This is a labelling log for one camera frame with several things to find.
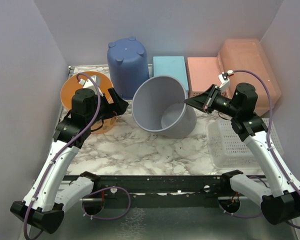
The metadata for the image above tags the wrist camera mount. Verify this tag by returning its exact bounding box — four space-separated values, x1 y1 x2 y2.
78 75 104 96
218 70 234 96

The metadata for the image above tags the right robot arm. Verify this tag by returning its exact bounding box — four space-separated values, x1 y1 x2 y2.
184 83 300 225

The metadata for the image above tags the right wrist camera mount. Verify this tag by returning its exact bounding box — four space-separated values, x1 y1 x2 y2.
218 70 234 96

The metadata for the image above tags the white perforated plastic basket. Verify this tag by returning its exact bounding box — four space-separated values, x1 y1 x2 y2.
206 117 285 171

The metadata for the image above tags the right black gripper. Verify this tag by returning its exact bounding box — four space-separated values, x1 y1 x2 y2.
185 83 241 117

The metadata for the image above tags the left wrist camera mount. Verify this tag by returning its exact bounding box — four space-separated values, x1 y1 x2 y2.
78 75 104 96

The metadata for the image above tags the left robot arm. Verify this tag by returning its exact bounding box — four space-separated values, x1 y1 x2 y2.
10 88 129 240

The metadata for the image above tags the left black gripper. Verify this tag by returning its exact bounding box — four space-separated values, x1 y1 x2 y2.
87 87 129 126

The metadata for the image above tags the large orange lidded container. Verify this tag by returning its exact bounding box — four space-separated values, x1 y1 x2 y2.
217 37 282 117

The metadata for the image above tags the blue plastic bucket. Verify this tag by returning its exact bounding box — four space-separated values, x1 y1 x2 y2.
107 36 150 100

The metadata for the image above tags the orange plastic bucket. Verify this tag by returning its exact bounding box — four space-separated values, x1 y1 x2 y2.
60 71 117 134

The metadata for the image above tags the light blue perforated basket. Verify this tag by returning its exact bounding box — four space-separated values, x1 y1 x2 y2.
152 56 189 95

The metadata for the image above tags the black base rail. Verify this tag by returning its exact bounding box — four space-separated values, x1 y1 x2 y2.
94 175 235 208

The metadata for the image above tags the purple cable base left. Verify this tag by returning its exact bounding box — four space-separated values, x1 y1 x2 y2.
82 185 132 221

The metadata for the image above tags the grey-blue plastic bucket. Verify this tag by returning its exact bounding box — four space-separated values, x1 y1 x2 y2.
131 75 197 139

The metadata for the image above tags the pink perforated plastic basket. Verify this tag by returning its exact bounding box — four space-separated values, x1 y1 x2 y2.
186 57 221 97

